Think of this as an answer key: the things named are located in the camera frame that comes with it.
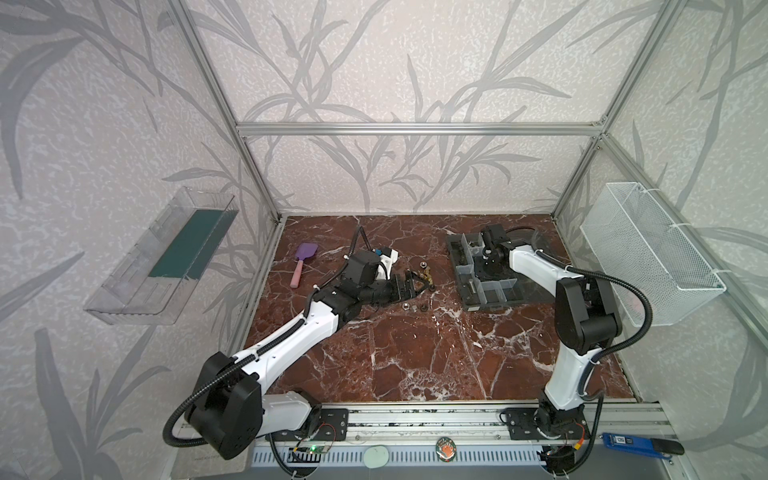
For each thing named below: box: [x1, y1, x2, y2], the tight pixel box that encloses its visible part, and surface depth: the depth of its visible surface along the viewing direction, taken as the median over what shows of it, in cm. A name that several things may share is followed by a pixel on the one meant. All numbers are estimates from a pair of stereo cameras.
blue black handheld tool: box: [599, 433, 685, 460], surface depth 70 cm
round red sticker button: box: [435, 436, 457, 463], surface depth 72 cm
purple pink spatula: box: [290, 242, 319, 288], surface depth 110 cm
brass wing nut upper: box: [418, 266, 433, 285], surface depth 104 cm
